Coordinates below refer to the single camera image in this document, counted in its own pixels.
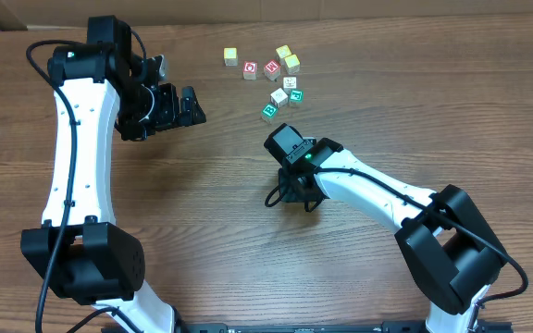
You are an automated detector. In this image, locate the green B wooden block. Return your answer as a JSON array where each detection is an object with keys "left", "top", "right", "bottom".
[{"left": 261, "top": 104, "right": 279, "bottom": 124}]

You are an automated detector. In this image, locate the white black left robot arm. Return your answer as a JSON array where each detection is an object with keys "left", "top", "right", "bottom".
[{"left": 20, "top": 16, "right": 206, "bottom": 332}]

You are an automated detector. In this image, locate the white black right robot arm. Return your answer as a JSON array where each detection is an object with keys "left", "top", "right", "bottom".
[{"left": 264, "top": 124, "right": 511, "bottom": 332}]

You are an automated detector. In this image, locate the yellow wooden block far left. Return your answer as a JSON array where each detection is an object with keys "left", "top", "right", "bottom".
[{"left": 223, "top": 47, "right": 238, "bottom": 67}]

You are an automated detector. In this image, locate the yellow wooden block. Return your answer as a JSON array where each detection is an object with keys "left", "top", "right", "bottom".
[
  {"left": 223, "top": 47, "right": 238, "bottom": 67},
  {"left": 276, "top": 44, "right": 292, "bottom": 62},
  {"left": 283, "top": 54, "right": 301, "bottom": 75}
]

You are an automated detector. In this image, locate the red O wooden block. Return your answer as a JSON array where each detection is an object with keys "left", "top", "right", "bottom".
[{"left": 242, "top": 61, "right": 258, "bottom": 80}]

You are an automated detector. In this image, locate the white wooden block tilted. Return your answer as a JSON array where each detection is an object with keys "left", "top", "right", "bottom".
[{"left": 270, "top": 88, "right": 289, "bottom": 108}]

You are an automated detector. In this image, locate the green letter wooden block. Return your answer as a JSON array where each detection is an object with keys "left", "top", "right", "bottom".
[{"left": 289, "top": 89, "right": 304, "bottom": 107}]

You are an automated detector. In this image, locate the red M wooden block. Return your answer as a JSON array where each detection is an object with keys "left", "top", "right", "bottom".
[{"left": 264, "top": 59, "right": 281, "bottom": 81}]

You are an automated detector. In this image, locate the white picture wooden block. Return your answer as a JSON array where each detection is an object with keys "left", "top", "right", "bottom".
[{"left": 282, "top": 77, "right": 297, "bottom": 93}]

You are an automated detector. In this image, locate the yellow wooden block top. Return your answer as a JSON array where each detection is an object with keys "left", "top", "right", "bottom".
[{"left": 276, "top": 44, "right": 292, "bottom": 62}]

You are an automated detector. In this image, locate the yellow wooden block right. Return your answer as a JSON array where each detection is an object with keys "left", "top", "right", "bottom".
[{"left": 283, "top": 54, "right": 301, "bottom": 75}]

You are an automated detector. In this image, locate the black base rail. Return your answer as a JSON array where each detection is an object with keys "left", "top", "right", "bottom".
[{"left": 100, "top": 319, "right": 514, "bottom": 333}]

